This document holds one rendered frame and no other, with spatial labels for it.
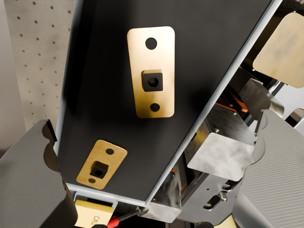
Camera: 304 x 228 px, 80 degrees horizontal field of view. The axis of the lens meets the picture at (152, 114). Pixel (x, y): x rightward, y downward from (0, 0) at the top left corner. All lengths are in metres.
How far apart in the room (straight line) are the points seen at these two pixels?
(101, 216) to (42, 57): 0.56
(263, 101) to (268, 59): 0.06
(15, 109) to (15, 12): 1.27
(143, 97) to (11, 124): 1.91
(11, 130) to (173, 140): 1.96
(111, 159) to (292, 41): 0.26
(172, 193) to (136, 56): 0.42
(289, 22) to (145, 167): 0.24
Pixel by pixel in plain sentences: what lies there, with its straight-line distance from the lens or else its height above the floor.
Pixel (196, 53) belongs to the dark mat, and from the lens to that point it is 0.17.
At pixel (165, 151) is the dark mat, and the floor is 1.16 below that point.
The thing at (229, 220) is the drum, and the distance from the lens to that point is 2.15.
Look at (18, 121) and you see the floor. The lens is 1.99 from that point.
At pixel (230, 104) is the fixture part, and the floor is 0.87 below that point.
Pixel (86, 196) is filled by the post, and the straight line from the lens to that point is 0.34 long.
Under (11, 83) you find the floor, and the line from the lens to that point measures 1.80.
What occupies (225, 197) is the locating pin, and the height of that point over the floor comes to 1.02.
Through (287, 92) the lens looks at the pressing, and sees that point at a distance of 0.44.
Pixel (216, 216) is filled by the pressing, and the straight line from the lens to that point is 0.69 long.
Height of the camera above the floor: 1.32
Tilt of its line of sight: 58 degrees down
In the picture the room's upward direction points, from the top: 179 degrees counter-clockwise
